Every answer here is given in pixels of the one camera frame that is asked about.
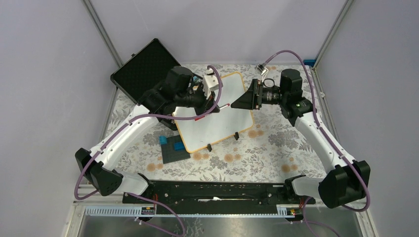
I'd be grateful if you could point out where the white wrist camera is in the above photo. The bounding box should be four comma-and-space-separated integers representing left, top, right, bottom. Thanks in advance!
255, 64, 268, 76
202, 75, 219, 93

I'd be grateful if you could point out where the red whiteboard marker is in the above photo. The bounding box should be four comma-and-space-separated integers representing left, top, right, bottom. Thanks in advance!
219, 103, 230, 110

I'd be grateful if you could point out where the dark grey building baseplate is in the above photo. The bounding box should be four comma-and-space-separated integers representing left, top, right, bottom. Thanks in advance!
160, 135, 190, 164

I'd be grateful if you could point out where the blue corner bracket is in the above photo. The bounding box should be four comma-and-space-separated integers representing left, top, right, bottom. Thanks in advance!
303, 59, 316, 67

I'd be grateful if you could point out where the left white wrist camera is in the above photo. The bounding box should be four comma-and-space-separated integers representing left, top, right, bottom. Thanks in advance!
202, 75, 219, 93

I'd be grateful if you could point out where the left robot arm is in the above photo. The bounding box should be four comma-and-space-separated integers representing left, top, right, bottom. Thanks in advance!
74, 65, 223, 203

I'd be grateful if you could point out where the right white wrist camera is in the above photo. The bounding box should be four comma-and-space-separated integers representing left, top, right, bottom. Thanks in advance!
255, 64, 268, 76

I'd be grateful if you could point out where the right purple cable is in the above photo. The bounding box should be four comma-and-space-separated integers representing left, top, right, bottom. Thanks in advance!
261, 50, 371, 237

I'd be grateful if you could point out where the yellow framed whiteboard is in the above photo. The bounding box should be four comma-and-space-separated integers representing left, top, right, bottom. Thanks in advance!
175, 72, 254, 153

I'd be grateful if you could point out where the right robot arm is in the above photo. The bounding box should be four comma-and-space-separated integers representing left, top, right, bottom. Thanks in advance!
231, 69, 371, 212

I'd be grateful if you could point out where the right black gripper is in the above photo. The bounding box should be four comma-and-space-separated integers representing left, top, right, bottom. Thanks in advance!
231, 79, 288, 110

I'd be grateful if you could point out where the purple cable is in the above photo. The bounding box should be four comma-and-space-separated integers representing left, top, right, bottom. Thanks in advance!
261, 50, 371, 237
74, 65, 224, 237

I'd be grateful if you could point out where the light blue building brick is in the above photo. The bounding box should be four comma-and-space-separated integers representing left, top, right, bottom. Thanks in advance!
159, 136, 168, 145

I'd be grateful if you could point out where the floral table mat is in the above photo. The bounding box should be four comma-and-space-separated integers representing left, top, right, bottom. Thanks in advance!
93, 64, 341, 183

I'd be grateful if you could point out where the black poker chip case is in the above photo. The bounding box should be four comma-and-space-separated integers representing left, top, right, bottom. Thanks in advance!
110, 38, 180, 104

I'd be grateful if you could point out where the dark blue building brick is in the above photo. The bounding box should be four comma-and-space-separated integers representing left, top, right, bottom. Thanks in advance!
173, 142, 185, 151

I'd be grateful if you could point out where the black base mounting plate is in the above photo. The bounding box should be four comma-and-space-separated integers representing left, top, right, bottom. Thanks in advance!
142, 180, 307, 215

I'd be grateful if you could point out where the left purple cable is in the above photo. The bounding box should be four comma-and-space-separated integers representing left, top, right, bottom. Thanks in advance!
74, 65, 224, 237

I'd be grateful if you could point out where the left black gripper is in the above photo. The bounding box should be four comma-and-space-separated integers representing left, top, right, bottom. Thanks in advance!
176, 82, 220, 118

